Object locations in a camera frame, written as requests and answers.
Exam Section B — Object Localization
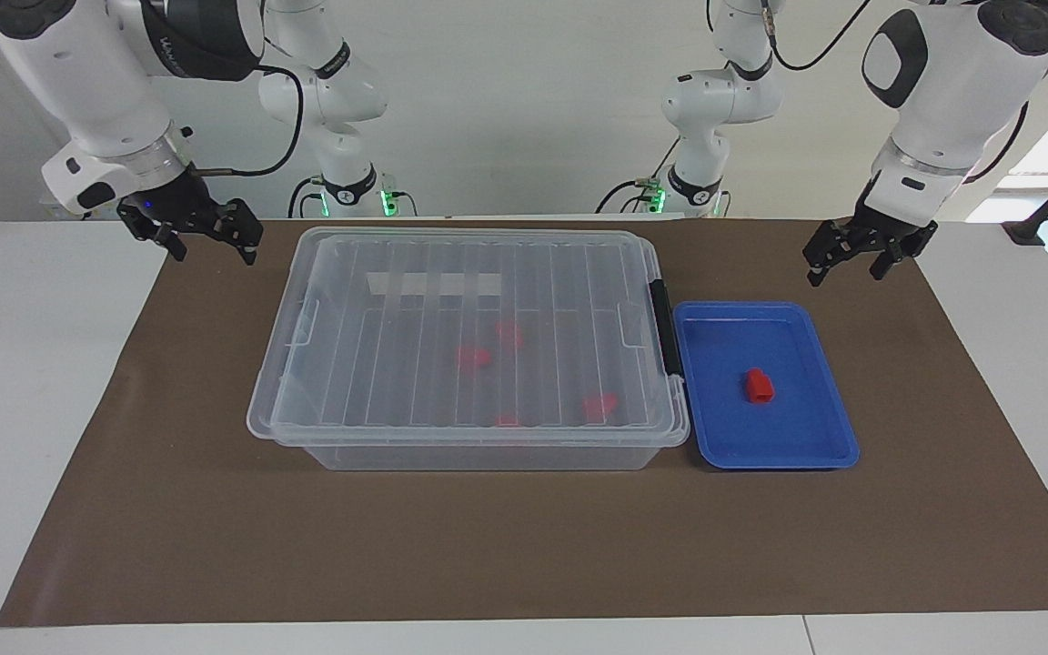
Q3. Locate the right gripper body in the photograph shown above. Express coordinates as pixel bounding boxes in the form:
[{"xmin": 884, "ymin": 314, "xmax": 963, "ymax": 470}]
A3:
[{"xmin": 126, "ymin": 169, "xmax": 221, "ymax": 234}]

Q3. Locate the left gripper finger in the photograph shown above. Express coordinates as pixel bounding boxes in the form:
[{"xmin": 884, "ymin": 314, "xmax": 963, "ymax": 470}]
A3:
[
  {"xmin": 803, "ymin": 220, "xmax": 873, "ymax": 288},
  {"xmin": 869, "ymin": 225, "xmax": 940, "ymax": 281}
]

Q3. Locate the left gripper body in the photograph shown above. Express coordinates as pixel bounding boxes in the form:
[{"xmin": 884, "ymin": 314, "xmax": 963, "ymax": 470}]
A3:
[{"xmin": 851, "ymin": 179, "xmax": 935, "ymax": 240}]

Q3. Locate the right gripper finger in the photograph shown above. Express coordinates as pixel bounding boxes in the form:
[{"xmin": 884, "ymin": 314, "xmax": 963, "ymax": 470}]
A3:
[
  {"xmin": 210, "ymin": 197, "xmax": 264, "ymax": 267},
  {"xmin": 116, "ymin": 210, "xmax": 189, "ymax": 264}
]

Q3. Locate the clear plastic box lid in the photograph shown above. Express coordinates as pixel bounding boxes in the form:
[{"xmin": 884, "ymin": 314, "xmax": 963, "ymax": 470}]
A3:
[{"xmin": 247, "ymin": 227, "xmax": 690, "ymax": 449}]

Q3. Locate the clear plastic storage box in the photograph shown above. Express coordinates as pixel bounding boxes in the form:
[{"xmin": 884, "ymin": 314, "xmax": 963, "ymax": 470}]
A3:
[{"xmin": 247, "ymin": 227, "xmax": 690, "ymax": 472}]

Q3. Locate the blue plastic tray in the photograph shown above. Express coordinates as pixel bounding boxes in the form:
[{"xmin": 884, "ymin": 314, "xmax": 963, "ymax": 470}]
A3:
[{"xmin": 672, "ymin": 301, "xmax": 860, "ymax": 471}]

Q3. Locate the black cable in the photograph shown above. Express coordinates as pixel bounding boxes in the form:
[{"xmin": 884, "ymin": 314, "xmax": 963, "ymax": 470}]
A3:
[
  {"xmin": 187, "ymin": 62, "xmax": 306, "ymax": 178},
  {"xmin": 760, "ymin": 0, "xmax": 873, "ymax": 73},
  {"xmin": 594, "ymin": 162, "xmax": 681, "ymax": 216},
  {"xmin": 964, "ymin": 98, "xmax": 1033, "ymax": 185},
  {"xmin": 288, "ymin": 176, "xmax": 328, "ymax": 220}
]

